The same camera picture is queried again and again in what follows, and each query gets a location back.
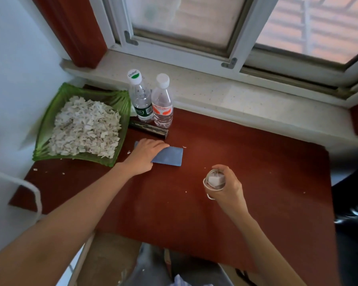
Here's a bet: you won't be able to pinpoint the person's right hand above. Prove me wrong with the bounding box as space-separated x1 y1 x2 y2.
204 164 250 220

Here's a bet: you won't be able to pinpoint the person's left hand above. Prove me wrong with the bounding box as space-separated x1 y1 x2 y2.
122 138 171 178

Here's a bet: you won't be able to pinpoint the white charger with cable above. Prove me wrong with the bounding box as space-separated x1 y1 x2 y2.
202 169 226 201

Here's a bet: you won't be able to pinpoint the blue soft case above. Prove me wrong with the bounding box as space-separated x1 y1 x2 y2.
133 141 184 167

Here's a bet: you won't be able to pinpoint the person's left forearm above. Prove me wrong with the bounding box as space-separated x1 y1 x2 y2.
0 162 135 286

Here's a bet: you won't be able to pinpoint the person's right forearm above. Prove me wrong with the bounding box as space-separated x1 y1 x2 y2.
234 213 308 286

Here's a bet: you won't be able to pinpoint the red wooden desk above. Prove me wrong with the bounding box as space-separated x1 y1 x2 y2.
9 107 340 286

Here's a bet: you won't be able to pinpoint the person's blue checked shirt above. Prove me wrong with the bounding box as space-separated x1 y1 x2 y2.
170 274 215 286

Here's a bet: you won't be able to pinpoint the person's grey trousers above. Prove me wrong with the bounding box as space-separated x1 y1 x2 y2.
119 242 233 286

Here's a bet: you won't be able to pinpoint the dark metal tube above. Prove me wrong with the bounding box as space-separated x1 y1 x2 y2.
128 116 169 140

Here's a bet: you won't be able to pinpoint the clear bottle red label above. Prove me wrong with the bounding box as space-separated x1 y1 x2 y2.
151 73 174 129

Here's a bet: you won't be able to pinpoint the clear bottle green label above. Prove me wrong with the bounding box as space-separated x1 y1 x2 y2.
127 69 154 124

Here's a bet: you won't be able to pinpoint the green glass tray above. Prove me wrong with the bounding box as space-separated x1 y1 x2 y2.
32 82 132 168

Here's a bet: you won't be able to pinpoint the pile of white dried slices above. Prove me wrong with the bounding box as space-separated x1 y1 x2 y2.
47 96 122 159

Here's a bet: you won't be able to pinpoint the black leather office chair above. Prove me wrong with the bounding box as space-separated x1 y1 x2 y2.
331 163 358 286

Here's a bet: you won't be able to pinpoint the red wooden window trim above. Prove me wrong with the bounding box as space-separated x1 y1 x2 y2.
29 0 108 69

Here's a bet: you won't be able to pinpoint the white framed window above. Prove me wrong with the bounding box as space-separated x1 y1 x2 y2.
88 0 358 109

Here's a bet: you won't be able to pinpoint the white curved frame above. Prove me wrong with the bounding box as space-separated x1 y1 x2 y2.
0 169 43 224

